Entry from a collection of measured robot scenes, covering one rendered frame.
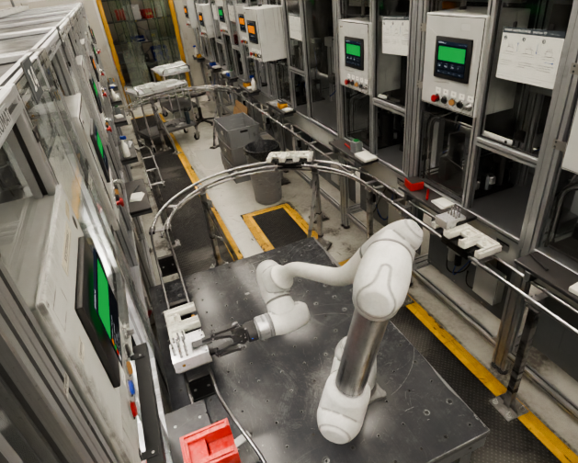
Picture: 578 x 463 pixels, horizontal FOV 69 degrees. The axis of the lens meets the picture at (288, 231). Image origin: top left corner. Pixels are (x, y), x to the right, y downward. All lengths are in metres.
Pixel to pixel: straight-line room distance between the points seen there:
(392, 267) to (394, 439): 0.82
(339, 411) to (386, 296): 0.56
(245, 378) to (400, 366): 0.67
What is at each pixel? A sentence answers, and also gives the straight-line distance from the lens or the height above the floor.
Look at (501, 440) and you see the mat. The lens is 2.63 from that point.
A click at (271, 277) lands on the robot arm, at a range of 1.59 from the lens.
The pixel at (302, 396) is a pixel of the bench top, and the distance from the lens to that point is 1.84.
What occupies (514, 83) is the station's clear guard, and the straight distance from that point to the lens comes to 2.22.
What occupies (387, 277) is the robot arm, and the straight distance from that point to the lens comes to 1.07.
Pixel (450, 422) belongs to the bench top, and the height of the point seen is 0.68.
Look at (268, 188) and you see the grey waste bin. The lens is 4.50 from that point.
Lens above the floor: 2.16
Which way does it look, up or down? 32 degrees down
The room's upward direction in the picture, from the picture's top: 7 degrees counter-clockwise
